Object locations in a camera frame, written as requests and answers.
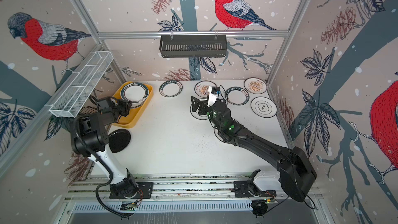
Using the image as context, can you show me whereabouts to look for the yellow plastic bin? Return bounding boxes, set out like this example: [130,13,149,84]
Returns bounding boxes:
[113,82,153,129]

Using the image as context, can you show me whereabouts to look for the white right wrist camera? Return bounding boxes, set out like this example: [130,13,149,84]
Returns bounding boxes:
[207,86,220,107]

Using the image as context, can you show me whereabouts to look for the orange sunburst plate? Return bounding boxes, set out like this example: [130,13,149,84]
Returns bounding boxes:
[214,128,236,146]
[194,80,217,98]

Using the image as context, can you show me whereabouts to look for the white wire basket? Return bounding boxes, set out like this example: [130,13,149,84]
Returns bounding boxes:
[49,51,114,118]

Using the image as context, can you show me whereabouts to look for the black round plate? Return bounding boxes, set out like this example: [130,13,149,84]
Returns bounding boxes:
[108,129,131,153]

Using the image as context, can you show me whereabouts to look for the black hanging basket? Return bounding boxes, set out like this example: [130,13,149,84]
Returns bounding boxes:
[159,35,227,58]

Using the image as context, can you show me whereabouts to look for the green rimmed lettered plate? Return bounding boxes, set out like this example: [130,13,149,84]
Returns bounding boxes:
[159,80,183,98]

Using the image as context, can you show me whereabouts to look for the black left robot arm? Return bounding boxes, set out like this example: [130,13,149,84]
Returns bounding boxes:
[69,96,139,199]

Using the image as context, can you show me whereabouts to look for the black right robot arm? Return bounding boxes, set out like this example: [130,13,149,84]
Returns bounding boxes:
[117,95,317,202]

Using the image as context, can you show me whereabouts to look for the white black pattern plate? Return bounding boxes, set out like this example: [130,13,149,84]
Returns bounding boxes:
[250,96,277,118]
[190,96,212,120]

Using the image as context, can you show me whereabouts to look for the green red rimmed plate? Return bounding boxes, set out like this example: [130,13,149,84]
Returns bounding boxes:
[120,82,149,109]

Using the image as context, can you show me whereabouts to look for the orange sunburst plate front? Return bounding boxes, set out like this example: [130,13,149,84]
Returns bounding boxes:
[214,128,236,146]

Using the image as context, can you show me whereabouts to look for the orange sunburst plate corner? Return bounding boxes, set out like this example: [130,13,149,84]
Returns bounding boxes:
[244,77,267,94]

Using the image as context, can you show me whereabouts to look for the aluminium frame post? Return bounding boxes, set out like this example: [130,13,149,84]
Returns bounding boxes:
[55,0,128,83]

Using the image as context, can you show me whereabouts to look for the green rimmed plate right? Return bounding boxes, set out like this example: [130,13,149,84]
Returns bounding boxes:
[226,87,250,106]

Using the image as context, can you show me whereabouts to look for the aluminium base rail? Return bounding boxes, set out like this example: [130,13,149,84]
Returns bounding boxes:
[59,173,293,219]

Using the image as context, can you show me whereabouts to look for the horizontal aluminium frame bar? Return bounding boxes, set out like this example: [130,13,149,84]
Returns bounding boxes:
[97,30,290,40]

